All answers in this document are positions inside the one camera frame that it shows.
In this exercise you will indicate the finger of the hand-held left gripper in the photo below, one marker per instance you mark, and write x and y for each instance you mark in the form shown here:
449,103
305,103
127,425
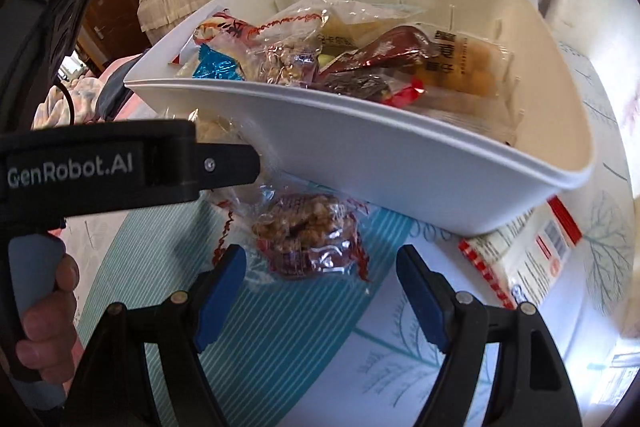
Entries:
230,167

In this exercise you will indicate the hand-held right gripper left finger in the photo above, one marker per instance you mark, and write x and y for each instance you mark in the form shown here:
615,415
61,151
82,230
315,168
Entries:
220,302

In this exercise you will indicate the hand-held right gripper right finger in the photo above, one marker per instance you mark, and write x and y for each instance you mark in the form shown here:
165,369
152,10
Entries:
425,302

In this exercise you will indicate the clear walnut date packet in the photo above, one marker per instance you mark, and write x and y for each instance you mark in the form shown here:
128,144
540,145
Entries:
300,227
285,62

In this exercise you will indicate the small blue snack packet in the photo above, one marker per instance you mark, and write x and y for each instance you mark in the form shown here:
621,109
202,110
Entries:
217,67

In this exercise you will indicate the long beige snack packet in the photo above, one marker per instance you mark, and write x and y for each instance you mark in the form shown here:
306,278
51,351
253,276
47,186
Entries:
530,247

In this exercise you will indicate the white plastic storage bin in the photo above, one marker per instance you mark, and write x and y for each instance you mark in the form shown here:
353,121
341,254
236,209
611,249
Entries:
400,167

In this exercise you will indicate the clear dark snack packet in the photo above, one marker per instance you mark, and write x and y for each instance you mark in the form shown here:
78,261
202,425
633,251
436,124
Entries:
360,87

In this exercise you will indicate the clear white snack packet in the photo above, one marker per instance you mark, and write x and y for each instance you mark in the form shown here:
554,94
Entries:
350,27

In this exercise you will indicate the dark red snack packet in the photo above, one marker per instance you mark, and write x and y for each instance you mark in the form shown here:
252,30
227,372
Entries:
390,47

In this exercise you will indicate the clear yellow pastry packet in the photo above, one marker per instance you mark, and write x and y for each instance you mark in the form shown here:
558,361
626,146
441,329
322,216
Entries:
475,72

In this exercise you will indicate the person's left hand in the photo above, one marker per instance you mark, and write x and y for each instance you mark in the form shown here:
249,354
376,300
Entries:
50,337

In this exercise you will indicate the floral cloth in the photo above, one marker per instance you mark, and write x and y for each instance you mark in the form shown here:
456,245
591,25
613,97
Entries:
75,102

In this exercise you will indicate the pink blanket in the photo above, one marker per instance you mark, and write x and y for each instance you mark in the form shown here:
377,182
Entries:
125,67

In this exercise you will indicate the brown wooden door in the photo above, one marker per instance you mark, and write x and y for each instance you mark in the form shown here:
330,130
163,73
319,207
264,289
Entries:
110,12

